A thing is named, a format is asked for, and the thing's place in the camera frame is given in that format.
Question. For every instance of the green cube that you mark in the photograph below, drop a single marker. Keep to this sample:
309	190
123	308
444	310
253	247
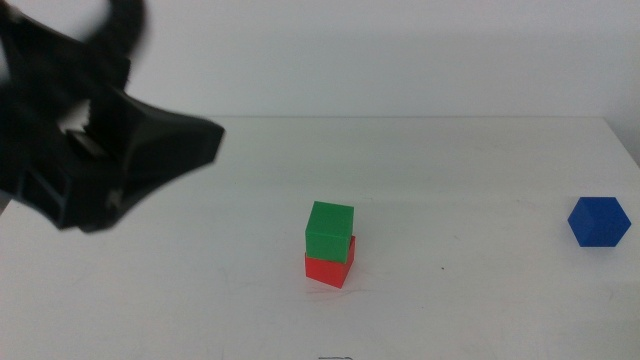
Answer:
329	230

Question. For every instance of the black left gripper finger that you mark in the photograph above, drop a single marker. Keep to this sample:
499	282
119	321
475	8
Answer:
170	145
112	77

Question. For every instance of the red cube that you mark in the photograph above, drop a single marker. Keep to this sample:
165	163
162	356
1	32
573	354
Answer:
327	272

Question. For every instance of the blue cube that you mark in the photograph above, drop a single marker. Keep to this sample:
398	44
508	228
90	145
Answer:
599	222

